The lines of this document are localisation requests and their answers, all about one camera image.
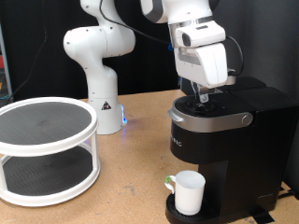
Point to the black Keurig coffee machine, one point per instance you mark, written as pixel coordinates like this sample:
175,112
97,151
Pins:
249,149

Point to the black tape strip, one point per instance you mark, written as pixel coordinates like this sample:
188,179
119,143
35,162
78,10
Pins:
263,216

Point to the white mug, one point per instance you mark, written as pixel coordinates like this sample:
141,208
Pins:
188,193

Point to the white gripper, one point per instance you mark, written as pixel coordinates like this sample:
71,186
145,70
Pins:
202,65

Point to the black backdrop curtain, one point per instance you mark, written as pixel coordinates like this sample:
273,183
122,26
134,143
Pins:
37,18

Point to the white two-tier turntable stand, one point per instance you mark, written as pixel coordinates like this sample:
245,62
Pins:
46,146

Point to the grey metal frame post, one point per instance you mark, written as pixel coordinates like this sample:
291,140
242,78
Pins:
7,74

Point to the dark grey backdrop panel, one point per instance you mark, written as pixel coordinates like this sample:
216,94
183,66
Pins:
264,37

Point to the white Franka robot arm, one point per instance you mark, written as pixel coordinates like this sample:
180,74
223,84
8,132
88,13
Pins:
102,77

